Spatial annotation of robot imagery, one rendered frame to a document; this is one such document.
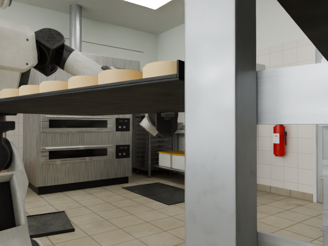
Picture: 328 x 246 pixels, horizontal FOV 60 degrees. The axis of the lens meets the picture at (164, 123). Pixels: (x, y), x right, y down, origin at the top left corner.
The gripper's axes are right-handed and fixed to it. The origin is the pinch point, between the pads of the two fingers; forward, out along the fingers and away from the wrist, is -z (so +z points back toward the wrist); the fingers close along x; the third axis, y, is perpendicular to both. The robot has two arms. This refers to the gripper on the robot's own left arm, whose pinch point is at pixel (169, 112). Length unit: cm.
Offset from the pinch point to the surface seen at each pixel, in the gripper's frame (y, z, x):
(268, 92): -3, -56, -2
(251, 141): -4, -56, -5
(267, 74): -3, -56, -1
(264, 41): 189, 322, 121
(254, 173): -4, -56, -6
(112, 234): -24, 184, -98
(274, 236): -3, -56, -10
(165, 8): 56, 415, 202
